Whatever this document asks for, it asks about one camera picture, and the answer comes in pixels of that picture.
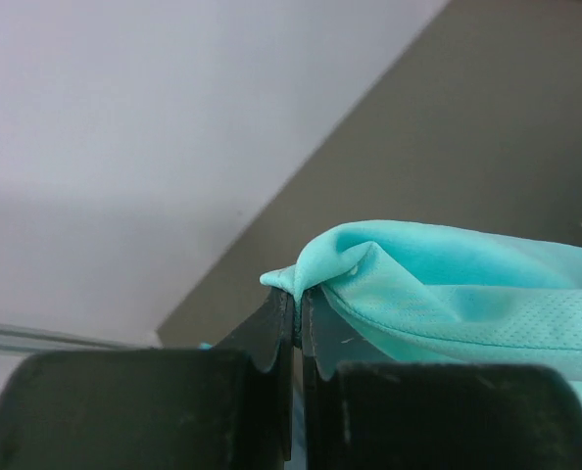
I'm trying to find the turquoise t-shirt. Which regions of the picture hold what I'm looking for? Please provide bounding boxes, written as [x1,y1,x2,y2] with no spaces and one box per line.
[261,220,582,381]

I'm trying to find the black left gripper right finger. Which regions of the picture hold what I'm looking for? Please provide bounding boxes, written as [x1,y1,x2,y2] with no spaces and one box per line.
[301,288,582,469]

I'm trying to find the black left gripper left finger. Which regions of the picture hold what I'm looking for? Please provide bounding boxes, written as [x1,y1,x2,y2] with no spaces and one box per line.
[0,289,295,469]

